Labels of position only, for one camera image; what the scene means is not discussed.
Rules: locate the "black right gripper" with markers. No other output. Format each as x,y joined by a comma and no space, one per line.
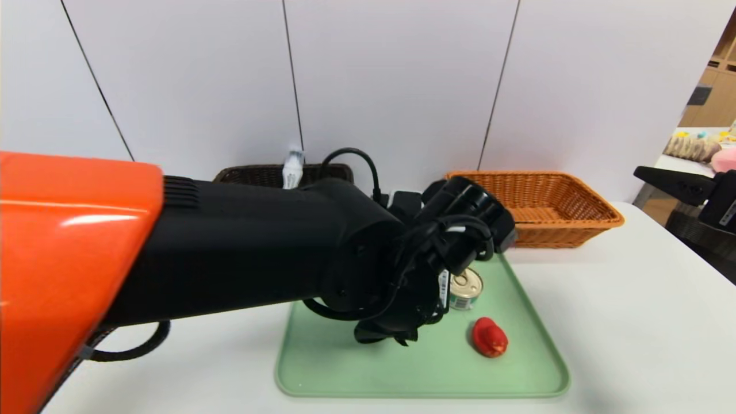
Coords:
725,202

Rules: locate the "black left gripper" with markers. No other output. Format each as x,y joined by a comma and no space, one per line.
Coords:
441,294

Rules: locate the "red toy tomato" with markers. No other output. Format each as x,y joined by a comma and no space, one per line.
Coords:
490,338

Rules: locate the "white plastic bottle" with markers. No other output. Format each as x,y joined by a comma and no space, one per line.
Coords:
293,167

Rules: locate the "orange wicker basket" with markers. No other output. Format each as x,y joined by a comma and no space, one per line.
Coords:
563,213

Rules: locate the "dark brown wicker basket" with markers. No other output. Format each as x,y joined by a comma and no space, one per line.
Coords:
253,174

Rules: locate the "small tin can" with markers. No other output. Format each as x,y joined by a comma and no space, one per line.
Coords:
468,287

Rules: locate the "beige striped plush toy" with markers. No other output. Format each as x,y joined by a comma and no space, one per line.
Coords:
690,149

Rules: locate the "pink plush toy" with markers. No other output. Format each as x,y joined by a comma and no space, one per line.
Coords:
725,160

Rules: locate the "light green plastic tray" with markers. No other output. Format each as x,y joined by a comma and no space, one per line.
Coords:
460,374

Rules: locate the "dark grey box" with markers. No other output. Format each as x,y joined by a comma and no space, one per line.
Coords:
699,96

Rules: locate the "wooden shelf unit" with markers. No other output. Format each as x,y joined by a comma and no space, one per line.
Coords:
719,75

